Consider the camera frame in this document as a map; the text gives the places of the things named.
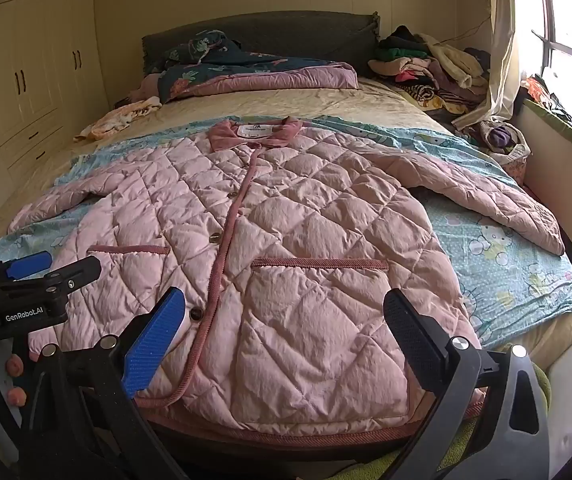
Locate pink pillow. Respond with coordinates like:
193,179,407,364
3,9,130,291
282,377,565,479
128,74,162,103

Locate cream curtain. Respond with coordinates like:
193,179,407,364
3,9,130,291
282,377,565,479
453,0,529,131

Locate cream built-in wardrobe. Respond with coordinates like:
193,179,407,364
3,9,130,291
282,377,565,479
0,0,112,196

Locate bed with beige sheet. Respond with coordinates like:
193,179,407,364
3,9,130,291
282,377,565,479
0,77,572,461

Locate dark grey headboard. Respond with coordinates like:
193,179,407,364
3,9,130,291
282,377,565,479
141,10,382,78

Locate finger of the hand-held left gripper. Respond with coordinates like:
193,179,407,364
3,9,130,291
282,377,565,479
0,251,53,291
41,255,103,293

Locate person's left hand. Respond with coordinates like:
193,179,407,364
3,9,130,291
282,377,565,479
5,356,29,407

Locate blue cartoon printed blanket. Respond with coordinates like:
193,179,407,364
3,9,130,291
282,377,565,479
0,112,572,346

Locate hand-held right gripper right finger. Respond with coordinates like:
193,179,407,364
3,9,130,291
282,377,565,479
381,287,552,480

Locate dark floral quilt pink lining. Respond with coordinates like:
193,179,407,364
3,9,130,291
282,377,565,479
141,30,359,106

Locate pile of mixed clothes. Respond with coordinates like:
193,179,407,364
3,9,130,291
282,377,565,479
367,25,492,116

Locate basket of clothes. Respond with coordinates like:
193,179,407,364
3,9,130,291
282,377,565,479
466,120,532,166

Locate small peach floral cloth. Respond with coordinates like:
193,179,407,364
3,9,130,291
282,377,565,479
73,97,163,142

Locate green window seat cushion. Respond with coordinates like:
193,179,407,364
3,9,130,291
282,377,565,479
523,100,572,171

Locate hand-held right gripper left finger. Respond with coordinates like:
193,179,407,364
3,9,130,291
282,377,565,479
18,287,189,480

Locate clothes on window seat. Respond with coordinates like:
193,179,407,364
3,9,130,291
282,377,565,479
521,75,572,146

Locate pink quilted jacket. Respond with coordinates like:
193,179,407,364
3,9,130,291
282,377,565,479
8,116,567,448

